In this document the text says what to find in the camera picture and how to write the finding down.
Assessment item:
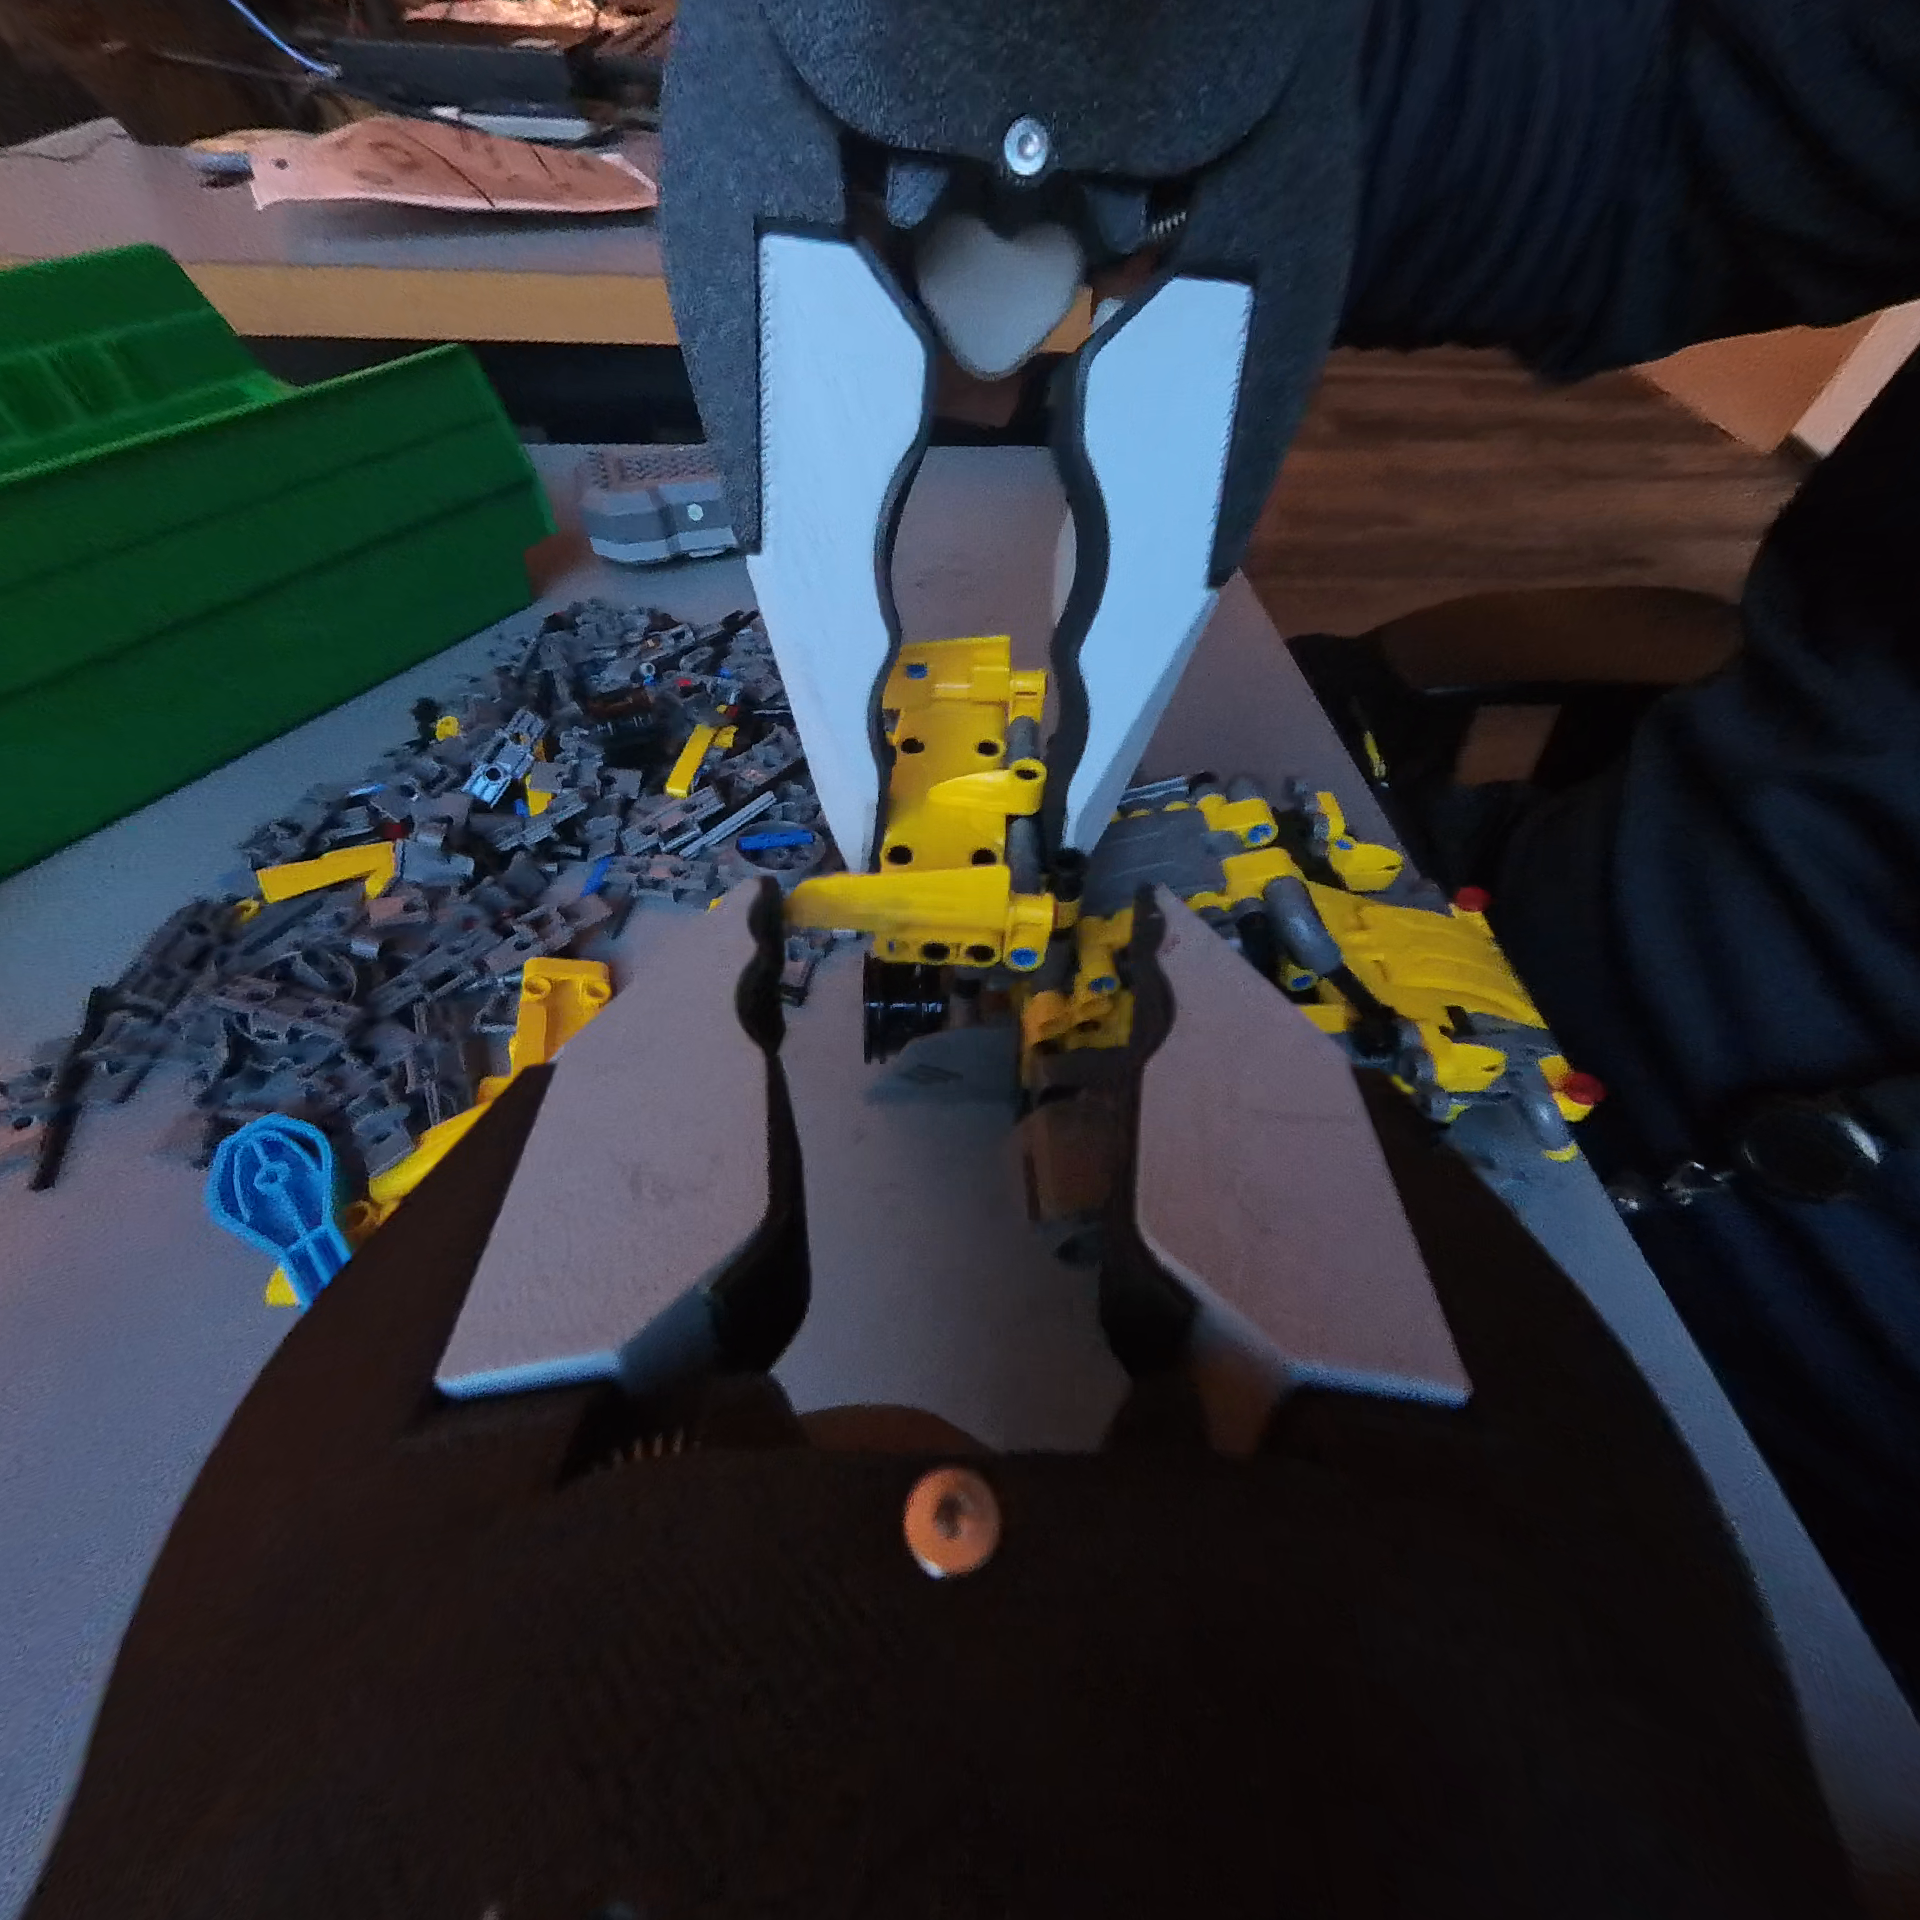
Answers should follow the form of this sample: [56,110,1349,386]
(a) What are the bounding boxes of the blue brick separator tool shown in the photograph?
[198,1111,343,1315]

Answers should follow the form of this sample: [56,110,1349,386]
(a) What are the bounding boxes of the person's right forearm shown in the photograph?
[1335,0,1920,386]

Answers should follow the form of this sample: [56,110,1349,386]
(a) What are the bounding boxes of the green plastic bin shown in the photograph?
[0,246,559,882]

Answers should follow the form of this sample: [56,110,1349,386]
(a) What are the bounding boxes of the yellow grey brick toy vehicle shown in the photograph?
[1020,775,1607,1158]

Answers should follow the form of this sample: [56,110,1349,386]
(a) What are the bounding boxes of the yellow holed brick assembly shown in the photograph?
[780,631,1068,979]

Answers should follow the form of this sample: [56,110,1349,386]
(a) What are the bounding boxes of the person's dark clothed torso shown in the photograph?
[1289,360,1920,1683]

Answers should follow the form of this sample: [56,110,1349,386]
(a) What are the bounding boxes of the wooden edged background table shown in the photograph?
[0,120,686,348]

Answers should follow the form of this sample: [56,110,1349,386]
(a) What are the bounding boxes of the black badge reel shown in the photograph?
[1620,1086,1908,1218]

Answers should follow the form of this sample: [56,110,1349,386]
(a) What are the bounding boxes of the pile of grey brick parts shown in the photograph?
[0,594,828,1203]

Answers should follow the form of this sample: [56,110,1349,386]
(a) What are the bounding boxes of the grey brick hub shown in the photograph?
[579,450,744,579]

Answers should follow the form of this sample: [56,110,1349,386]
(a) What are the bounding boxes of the grey desk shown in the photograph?
[0,450,1920,1920]

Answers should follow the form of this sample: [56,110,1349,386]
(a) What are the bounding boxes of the yellow brick panel assembly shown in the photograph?
[345,961,619,1238]

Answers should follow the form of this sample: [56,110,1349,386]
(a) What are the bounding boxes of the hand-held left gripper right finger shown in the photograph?
[1097,886,1477,1458]

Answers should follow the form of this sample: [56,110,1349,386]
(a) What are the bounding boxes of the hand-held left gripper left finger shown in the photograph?
[429,881,811,1406]

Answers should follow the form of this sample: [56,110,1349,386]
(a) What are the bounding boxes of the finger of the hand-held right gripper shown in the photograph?
[1049,270,1262,829]
[749,227,947,873]

